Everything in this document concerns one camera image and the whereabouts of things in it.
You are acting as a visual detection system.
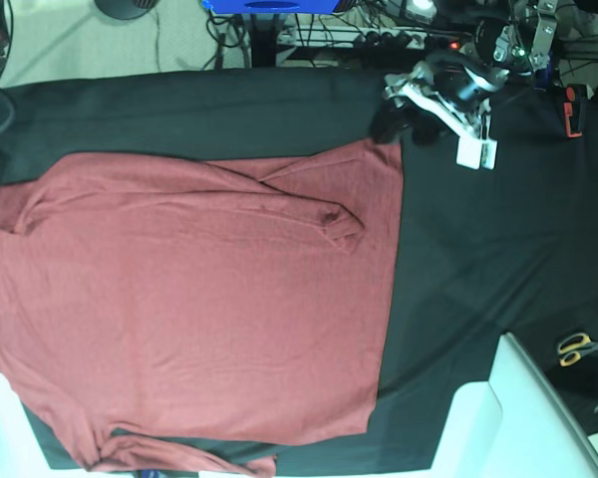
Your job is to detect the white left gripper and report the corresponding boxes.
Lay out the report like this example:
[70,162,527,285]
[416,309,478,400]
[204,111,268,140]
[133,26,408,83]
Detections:
[369,52,509,144]

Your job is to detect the red long-sleeve T-shirt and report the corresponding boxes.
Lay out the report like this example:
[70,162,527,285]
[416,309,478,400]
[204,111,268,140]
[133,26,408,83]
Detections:
[0,140,403,477]

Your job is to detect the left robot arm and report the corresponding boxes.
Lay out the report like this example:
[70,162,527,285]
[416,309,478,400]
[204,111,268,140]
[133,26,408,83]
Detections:
[370,1,558,144]

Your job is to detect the white power strip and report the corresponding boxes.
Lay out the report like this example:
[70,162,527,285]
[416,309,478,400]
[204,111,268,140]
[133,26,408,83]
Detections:
[277,25,471,51]

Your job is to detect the orange and black clamp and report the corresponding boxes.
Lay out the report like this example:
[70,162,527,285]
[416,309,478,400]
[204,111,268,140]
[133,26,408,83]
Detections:
[563,84,588,138]

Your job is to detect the blue plastic box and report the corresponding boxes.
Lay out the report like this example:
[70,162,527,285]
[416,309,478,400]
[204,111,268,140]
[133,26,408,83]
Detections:
[200,0,339,15]

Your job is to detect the black round stand base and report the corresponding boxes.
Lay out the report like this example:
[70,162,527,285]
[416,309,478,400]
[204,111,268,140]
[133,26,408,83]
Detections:
[94,0,159,21]

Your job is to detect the white foam block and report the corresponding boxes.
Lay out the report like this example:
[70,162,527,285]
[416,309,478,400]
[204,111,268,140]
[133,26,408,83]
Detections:
[430,334,598,478]

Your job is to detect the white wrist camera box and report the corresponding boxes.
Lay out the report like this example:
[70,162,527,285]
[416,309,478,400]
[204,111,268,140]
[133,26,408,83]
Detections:
[455,136,497,170]

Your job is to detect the black table leg post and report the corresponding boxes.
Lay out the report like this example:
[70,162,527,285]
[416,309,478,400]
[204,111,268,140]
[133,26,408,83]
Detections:
[247,14,283,68]

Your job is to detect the yellow-handled scissors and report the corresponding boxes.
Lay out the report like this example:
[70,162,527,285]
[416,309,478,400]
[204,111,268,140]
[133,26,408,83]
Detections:
[556,333,598,367]

